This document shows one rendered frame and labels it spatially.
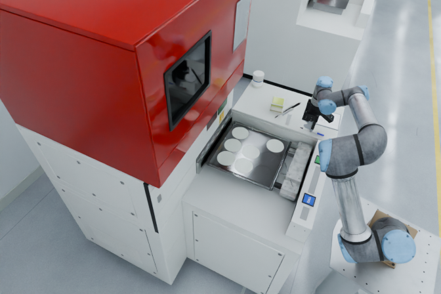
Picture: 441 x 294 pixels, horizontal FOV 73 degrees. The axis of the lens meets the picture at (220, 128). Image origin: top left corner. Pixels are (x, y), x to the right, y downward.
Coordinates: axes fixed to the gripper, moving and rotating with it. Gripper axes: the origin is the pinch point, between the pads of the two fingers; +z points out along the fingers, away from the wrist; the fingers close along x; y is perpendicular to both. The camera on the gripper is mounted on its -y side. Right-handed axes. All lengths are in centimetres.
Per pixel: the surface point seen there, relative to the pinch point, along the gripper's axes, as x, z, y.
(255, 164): 31.6, 6.7, 21.8
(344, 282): 54, 48, -42
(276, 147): 15.1, 7.5, 15.1
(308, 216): 53, 0, -11
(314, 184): 34.5, 1.3, -9.2
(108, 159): 82, -33, 66
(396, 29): -390, 114, -71
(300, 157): 14.3, 9.6, 1.2
